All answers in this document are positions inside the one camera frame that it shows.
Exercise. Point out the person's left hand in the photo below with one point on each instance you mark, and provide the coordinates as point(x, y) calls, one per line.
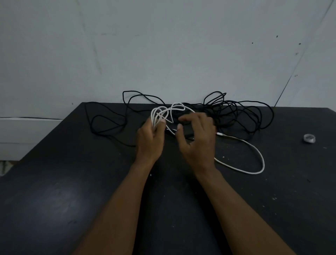
point(148, 144)

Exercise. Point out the person's right hand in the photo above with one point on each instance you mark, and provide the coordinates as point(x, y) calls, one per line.
point(200, 143)

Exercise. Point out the person's left fingers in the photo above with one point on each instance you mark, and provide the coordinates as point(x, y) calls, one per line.
point(158, 128)

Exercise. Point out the person's right thumb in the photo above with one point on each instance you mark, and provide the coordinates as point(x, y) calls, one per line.
point(179, 138)

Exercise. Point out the person's right forearm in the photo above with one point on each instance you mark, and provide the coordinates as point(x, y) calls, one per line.
point(237, 218)

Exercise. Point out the person's left forearm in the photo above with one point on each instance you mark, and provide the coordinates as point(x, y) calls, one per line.
point(111, 212)

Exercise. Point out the clear tape roll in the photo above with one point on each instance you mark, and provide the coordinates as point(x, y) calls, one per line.
point(309, 138)

